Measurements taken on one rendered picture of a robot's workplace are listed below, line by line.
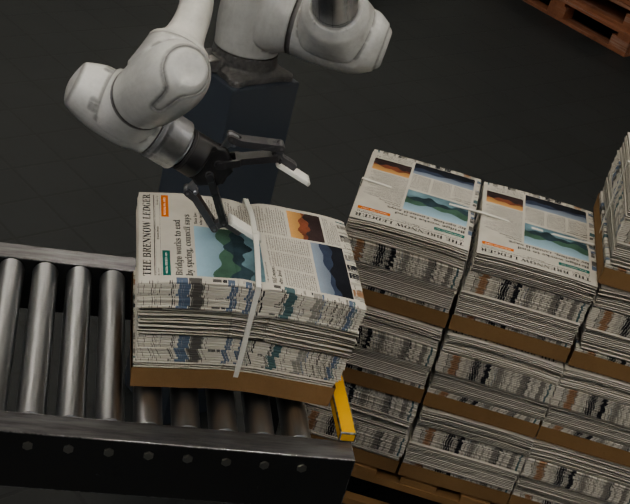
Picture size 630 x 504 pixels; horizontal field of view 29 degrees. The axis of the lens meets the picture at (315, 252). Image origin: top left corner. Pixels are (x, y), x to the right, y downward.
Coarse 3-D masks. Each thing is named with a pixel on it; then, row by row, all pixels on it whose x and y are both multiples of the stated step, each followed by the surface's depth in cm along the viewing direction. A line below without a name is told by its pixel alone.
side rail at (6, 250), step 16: (0, 256) 232; (16, 256) 233; (32, 256) 234; (48, 256) 235; (64, 256) 236; (80, 256) 238; (96, 256) 239; (112, 256) 240; (64, 272) 235; (96, 272) 236; (128, 272) 237; (64, 288) 238; (96, 288) 238; (128, 288) 239; (96, 304) 241; (128, 304) 242
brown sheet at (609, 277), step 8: (600, 224) 285; (600, 232) 282; (600, 240) 279; (600, 248) 276; (600, 256) 274; (600, 264) 271; (600, 272) 269; (608, 272) 267; (616, 272) 266; (600, 280) 268; (608, 280) 268; (616, 280) 267; (624, 280) 267; (624, 288) 268
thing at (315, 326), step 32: (288, 224) 219; (320, 224) 223; (288, 256) 210; (320, 256) 213; (352, 256) 217; (288, 288) 201; (320, 288) 204; (352, 288) 208; (288, 320) 204; (320, 320) 204; (352, 320) 205; (288, 352) 208; (320, 352) 208; (320, 384) 212
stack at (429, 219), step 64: (384, 192) 284; (448, 192) 291; (512, 192) 300; (384, 256) 275; (448, 256) 272; (512, 256) 272; (576, 256) 278; (384, 320) 283; (448, 320) 292; (512, 320) 277; (576, 320) 275; (448, 384) 290; (512, 384) 286; (576, 384) 282; (384, 448) 302; (448, 448) 299; (512, 448) 295
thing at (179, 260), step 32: (160, 224) 210; (192, 224) 211; (160, 256) 202; (192, 256) 203; (224, 256) 205; (160, 288) 197; (192, 288) 197; (224, 288) 198; (160, 320) 200; (192, 320) 201; (224, 320) 202; (160, 352) 205; (192, 352) 205
